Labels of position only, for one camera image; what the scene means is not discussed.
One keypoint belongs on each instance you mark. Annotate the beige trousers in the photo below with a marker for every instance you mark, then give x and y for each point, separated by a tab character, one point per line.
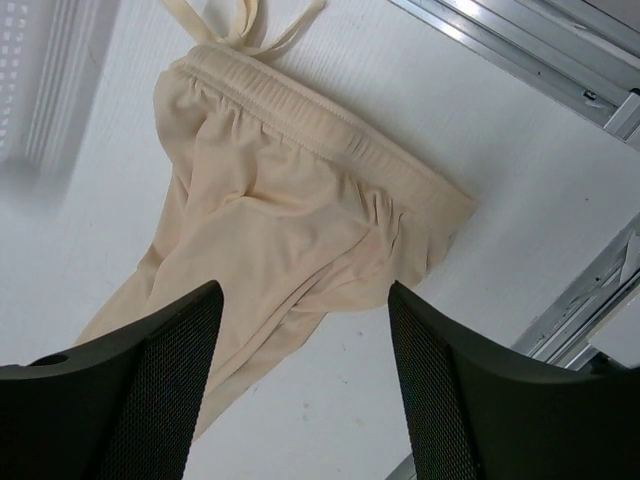
294	205

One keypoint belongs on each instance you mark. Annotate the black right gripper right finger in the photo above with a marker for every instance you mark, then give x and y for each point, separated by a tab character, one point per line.
478	410

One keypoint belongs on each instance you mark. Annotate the aluminium right side rail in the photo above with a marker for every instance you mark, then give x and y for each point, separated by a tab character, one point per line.
584	54

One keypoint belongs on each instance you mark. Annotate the white plastic basket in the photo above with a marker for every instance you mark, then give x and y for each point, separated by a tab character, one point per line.
52	56

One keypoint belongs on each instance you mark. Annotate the aluminium table edge rail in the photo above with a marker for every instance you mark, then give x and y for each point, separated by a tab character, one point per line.
560	336

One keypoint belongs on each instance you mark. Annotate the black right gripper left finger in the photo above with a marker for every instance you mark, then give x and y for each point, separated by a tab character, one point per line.
122	406

